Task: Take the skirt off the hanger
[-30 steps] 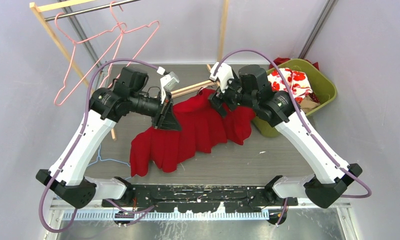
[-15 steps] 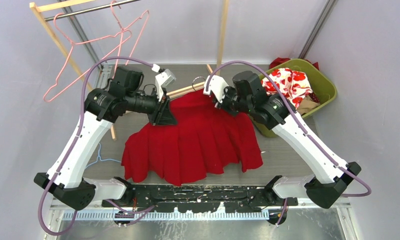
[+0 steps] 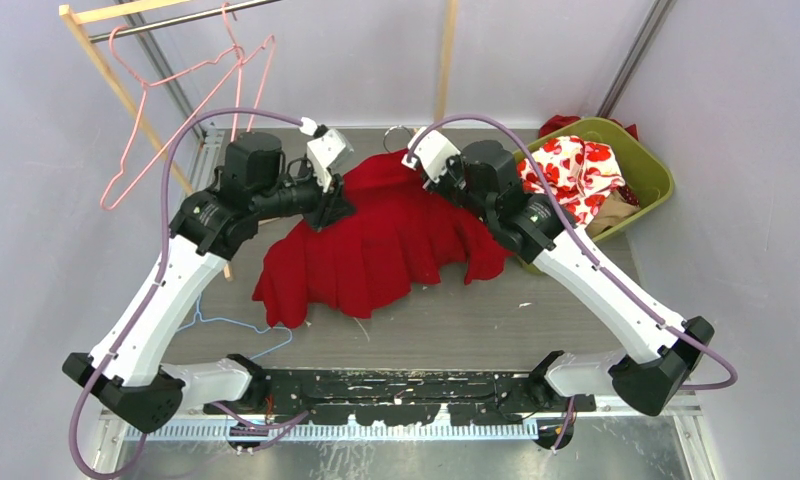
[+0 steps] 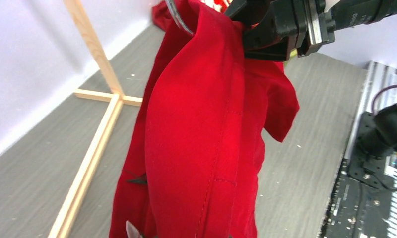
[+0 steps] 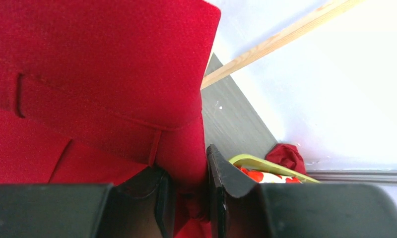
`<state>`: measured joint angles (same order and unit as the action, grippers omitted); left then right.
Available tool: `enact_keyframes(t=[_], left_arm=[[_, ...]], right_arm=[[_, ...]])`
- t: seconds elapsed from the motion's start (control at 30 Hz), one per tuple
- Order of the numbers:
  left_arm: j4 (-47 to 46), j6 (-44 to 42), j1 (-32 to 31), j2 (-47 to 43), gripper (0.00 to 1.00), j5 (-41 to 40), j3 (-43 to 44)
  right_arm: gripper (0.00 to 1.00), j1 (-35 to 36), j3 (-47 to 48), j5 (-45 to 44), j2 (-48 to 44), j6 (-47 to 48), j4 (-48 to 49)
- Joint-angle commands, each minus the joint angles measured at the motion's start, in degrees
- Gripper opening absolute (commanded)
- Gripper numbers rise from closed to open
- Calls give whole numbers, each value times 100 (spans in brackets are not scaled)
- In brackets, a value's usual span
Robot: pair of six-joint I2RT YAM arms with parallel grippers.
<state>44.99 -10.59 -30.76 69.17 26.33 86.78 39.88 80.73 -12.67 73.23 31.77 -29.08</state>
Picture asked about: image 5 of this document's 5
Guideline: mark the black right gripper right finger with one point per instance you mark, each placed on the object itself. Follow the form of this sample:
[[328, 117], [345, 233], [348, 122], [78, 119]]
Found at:
[[243, 208]]

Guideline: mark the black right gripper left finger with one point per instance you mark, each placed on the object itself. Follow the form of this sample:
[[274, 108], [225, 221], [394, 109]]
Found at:
[[141, 207]]

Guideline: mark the poppy print white skirt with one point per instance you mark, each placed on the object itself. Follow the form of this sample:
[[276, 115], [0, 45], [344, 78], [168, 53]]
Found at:
[[263, 177]]

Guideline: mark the red garment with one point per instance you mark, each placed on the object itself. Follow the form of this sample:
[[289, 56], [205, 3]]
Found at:
[[94, 91]]

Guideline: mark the green plastic laundry basket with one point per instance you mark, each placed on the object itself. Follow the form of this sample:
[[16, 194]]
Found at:
[[254, 163]]

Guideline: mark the crumpled red cloth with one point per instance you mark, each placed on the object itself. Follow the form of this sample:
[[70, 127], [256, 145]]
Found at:
[[287, 155]]

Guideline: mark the aluminium corner rail right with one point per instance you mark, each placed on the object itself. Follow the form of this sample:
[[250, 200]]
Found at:
[[376, 177]]

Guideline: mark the wooden clothes rack frame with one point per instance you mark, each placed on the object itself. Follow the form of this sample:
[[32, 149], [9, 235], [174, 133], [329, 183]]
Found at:
[[304, 25]]

